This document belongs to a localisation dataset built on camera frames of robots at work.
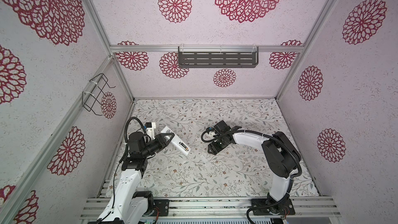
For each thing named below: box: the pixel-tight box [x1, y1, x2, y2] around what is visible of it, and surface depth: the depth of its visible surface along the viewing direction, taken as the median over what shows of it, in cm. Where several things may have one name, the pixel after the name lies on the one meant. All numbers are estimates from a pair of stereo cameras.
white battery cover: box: [200, 154, 209, 165], surface depth 92 cm
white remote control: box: [160, 126, 192, 156], surface depth 78 cm
